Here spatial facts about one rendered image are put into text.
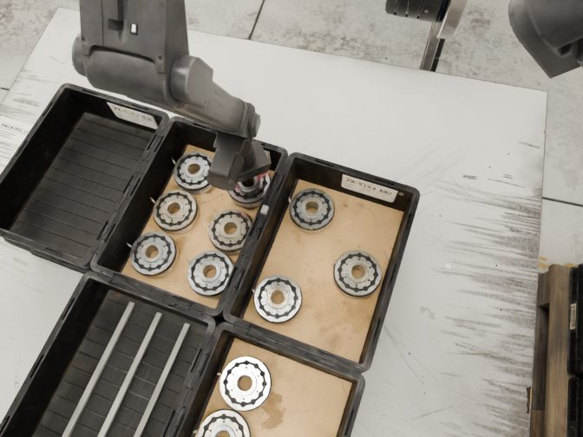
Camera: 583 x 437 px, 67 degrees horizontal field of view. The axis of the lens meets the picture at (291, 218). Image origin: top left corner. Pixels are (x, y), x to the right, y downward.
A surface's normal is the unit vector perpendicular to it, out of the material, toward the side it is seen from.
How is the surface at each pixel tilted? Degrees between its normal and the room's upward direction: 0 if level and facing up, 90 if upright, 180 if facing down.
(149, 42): 51
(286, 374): 0
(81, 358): 0
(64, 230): 0
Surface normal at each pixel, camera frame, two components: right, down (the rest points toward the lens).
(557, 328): -0.05, -0.38
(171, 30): 0.97, 0.25
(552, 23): -0.46, 0.75
